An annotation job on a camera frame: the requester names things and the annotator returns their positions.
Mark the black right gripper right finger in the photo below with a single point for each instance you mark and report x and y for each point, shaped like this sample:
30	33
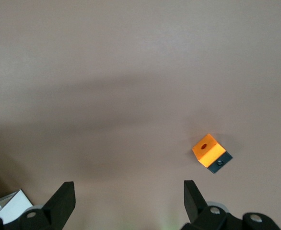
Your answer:
198	213

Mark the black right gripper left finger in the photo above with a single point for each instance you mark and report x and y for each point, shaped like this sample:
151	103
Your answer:
56	210

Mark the white drawer cabinet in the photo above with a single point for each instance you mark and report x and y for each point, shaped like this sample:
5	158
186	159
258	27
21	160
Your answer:
13	203

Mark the orange box with black base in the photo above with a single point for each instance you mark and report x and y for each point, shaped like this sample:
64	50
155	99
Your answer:
204	146

